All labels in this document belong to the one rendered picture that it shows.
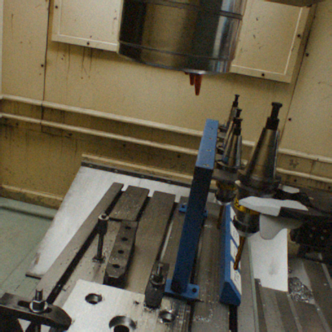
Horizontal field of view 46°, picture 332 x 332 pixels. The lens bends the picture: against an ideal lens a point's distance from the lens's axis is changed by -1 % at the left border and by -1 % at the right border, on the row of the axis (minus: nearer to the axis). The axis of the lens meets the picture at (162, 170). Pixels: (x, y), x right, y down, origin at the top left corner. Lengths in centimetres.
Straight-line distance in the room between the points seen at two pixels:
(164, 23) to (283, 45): 112
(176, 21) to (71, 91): 125
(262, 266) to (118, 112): 82
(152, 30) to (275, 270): 118
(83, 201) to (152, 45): 119
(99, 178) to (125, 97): 36
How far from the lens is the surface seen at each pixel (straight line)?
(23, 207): 188
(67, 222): 155
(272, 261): 154
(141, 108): 162
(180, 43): 47
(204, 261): 112
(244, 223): 60
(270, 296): 140
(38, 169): 185
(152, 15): 48
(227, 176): 84
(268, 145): 56
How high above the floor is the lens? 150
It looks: 21 degrees down
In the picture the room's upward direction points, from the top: 10 degrees clockwise
